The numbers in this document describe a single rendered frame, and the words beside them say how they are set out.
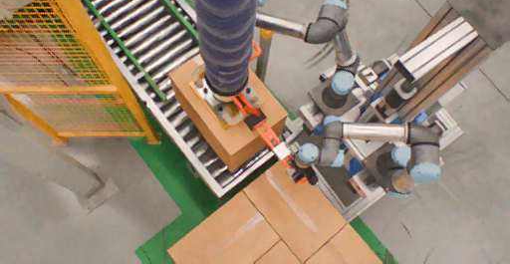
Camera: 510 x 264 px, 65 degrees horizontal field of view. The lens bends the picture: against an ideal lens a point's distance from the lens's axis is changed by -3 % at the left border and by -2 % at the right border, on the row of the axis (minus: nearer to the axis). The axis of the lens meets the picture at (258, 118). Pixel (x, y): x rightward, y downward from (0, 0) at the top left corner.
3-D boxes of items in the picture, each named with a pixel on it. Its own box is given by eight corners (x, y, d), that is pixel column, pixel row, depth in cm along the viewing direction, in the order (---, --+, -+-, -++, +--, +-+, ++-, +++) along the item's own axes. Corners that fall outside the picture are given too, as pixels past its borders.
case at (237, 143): (176, 100, 270) (167, 73, 232) (225, 68, 280) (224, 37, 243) (230, 171, 256) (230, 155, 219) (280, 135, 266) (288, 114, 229)
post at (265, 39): (252, 91, 351) (259, 27, 257) (258, 86, 352) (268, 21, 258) (257, 96, 349) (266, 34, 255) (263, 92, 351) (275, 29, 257)
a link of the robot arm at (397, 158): (406, 151, 220) (416, 144, 208) (406, 175, 216) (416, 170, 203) (384, 148, 220) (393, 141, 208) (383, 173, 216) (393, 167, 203)
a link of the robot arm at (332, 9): (336, 81, 234) (311, 18, 190) (343, 59, 239) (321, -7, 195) (357, 83, 228) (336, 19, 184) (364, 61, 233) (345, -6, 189)
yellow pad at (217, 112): (188, 85, 231) (187, 81, 226) (202, 75, 234) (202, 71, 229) (223, 131, 223) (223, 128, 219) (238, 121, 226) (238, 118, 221)
